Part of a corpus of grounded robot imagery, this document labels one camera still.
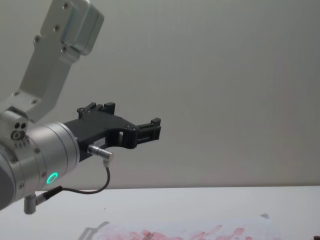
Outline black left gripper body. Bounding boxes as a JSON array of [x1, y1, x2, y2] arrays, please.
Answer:
[[63, 109, 138, 161]]

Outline thin dark gripper cable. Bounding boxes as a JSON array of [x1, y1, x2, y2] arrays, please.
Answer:
[[34, 143, 116, 201]]

